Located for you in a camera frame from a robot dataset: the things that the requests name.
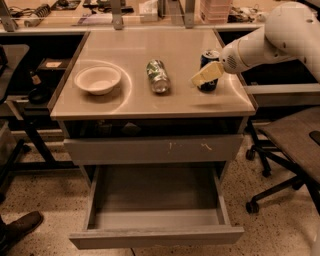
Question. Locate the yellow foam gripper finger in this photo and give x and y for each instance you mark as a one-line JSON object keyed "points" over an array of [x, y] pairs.
{"points": [[210, 72]]}

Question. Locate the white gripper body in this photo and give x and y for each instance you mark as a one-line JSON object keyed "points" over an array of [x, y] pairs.
{"points": [[229, 58]]}

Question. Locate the blue pepsi can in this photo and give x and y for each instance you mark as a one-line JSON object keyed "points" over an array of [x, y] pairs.
{"points": [[207, 57]]}

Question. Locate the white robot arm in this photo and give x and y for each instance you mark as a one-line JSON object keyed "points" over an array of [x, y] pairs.
{"points": [[291, 31]]}

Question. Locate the green soda can lying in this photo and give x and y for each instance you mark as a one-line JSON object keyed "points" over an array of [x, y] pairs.
{"points": [[158, 77]]}

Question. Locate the closed top drawer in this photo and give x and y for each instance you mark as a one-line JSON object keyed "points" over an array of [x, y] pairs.
{"points": [[139, 150]]}

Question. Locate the grey drawer cabinet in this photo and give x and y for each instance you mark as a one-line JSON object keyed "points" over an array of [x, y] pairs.
{"points": [[130, 51]]}

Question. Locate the open middle drawer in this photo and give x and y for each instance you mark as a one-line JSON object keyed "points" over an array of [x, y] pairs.
{"points": [[155, 205]]}

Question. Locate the pink stacked trays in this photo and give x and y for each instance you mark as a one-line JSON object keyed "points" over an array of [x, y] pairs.
{"points": [[215, 11]]}

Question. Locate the white tissue box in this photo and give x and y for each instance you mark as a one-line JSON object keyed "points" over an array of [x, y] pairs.
{"points": [[148, 11]]}

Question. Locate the black office chair right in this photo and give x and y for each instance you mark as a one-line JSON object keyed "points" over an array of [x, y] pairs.
{"points": [[293, 143]]}

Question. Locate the black office chair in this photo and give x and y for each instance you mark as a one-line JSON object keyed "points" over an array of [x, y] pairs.
{"points": [[11, 56], [293, 143]]}

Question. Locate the white bowl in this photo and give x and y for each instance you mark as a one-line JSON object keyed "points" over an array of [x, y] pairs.
{"points": [[97, 80]]}

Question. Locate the black round object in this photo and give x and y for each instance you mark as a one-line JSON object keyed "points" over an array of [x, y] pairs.
{"points": [[39, 95]]}

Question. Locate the black office chair left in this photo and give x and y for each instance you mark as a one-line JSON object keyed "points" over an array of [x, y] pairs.
{"points": [[11, 56]]}

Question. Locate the brown shoe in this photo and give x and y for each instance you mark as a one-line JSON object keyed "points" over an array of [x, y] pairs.
{"points": [[12, 233]]}

